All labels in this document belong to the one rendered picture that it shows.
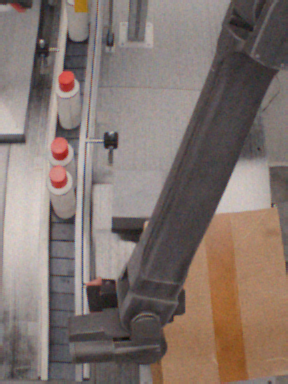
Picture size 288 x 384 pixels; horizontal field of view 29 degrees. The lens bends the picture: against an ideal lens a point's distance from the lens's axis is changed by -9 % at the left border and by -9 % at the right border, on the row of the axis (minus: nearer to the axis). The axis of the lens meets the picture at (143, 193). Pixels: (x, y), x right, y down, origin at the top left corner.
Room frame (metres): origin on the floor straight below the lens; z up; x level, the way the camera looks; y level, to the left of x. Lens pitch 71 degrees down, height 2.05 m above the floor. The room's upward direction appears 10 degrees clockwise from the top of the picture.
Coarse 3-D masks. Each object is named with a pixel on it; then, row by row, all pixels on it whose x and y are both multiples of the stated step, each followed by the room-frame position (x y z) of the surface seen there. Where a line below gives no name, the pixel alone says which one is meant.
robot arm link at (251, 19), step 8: (232, 0) 0.36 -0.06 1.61; (240, 0) 0.35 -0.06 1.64; (248, 0) 0.33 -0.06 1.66; (256, 0) 0.32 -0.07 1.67; (264, 0) 0.32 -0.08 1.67; (240, 8) 0.34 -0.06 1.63; (248, 8) 0.32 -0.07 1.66; (256, 8) 0.32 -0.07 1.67; (248, 16) 0.32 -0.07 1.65; (256, 16) 0.31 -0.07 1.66
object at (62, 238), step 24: (96, 24) 0.82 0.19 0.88; (72, 48) 0.74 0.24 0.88; (72, 72) 0.66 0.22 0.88; (72, 144) 0.47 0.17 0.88; (72, 216) 0.32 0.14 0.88; (72, 240) 0.26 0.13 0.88; (48, 264) 0.20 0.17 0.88; (72, 264) 0.21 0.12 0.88; (72, 288) 0.16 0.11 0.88; (72, 312) 0.11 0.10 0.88; (48, 360) -0.01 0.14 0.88
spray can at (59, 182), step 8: (56, 168) 0.34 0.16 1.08; (64, 168) 0.34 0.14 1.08; (48, 176) 0.34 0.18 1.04; (56, 176) 0.33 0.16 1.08; (64, 176) 0.33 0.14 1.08; (48, 184) 0.32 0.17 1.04; (56, 184) 0.32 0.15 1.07; (64, 184) 0.32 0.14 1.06; (72, 184) 0.33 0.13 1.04; (56, 192) 0.31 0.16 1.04; (64, 192) 0.31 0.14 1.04; (72, 192) 0.33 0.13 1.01; (56, 200) 0.31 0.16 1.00; (64, 200) 0.31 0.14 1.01; (72, 200) 0.32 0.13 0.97; (56, 208) 0.31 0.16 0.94; (64, 208) 0.31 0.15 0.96; (72, 208) 0.32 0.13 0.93; (64, 216) 0.31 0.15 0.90
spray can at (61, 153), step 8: (56, 144) 0.39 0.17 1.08; (64, 144) 0.39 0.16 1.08; (48, 152) 0.39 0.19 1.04; (56, 152) 0.37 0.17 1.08; (64, 152) 0.38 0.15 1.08; (72, 152) 0.39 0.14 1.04; (56, 160) 0.37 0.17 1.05; (64, 160) 0.37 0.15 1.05; (72, 160) 0.38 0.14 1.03; (72, 168) 0.38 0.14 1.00; (72, 176) 0.37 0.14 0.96
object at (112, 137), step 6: (108, 132) 0.47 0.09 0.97; (114, 132) 0.47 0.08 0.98; (90, 138) 0.46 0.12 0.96; (96, 138) 0.46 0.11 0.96; (102, 138) 0.46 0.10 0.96; (108, 138) 0.46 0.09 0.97; (114, 138) 0.46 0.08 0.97; (108, 144) 0.45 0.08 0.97; (114, 144) 0.45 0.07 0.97; (108, 150) 0.46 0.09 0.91; (108, 156) 0.46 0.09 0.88; (108, 162) 0.46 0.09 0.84
